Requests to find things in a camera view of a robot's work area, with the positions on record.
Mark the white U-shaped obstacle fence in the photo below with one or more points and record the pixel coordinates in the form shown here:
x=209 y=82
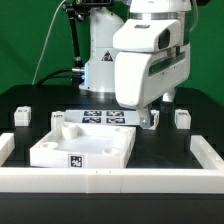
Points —
x=209 y=178

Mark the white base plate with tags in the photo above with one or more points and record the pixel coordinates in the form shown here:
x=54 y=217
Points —
x=105 y=117

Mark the white square tabletop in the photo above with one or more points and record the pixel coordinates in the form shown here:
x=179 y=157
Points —
x=73 y=145

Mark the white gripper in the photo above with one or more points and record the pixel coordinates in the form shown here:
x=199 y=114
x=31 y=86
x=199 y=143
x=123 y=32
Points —
x=149 y=64

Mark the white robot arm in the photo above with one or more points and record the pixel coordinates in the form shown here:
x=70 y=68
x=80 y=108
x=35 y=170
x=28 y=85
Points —
x=108 y=16

